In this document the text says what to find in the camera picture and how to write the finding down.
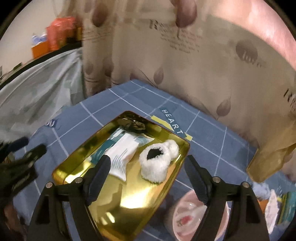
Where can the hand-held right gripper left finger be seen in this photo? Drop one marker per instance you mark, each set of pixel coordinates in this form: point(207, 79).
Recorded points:
point(99, 178)

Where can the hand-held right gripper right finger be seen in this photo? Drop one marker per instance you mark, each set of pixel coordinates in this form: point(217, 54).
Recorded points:
point(196, 180)

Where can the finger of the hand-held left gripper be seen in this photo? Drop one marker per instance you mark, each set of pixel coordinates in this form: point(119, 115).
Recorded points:
point(16, 143)
point(34, 151)

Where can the white teal wipes pack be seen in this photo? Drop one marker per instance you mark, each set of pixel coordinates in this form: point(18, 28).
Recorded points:
point(124, 148)

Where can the white fluffy slipper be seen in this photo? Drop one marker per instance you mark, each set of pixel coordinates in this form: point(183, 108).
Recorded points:
point(155, 171)

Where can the gold metal tray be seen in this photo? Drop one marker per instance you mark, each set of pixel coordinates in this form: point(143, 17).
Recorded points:
point(138, 204)

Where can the brown patterned scrunchie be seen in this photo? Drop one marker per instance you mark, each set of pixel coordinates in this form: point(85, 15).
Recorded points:
point(136, 126)

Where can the orange plush toy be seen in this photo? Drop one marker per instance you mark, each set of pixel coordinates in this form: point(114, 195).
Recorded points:
point(262, 204)

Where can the white floral packet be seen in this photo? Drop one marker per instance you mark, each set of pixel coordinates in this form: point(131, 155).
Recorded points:
point(270, 208)

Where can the pink mug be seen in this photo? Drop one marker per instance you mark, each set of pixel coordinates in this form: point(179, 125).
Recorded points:
point(185, 215)

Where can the blue checked blanket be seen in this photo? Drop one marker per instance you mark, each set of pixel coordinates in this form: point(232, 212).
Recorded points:
point(208, 143)

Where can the grey plastic sheet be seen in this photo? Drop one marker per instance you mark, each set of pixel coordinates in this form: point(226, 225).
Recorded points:
point(34, 92)

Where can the light blue towel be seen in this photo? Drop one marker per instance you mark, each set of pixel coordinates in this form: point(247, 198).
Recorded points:
point(261, 190)

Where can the brown kraft snack bag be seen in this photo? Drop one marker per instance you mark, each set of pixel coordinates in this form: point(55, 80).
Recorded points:
point(270, 160)

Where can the teal tissue pack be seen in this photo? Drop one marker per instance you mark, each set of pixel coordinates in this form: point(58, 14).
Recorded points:
point(286, 208)

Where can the beige leaf print curtain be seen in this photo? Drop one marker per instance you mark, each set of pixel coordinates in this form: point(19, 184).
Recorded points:
point(185, 81)

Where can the orange plastic bag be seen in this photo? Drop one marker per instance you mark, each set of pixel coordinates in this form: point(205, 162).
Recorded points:
point(57, 32)

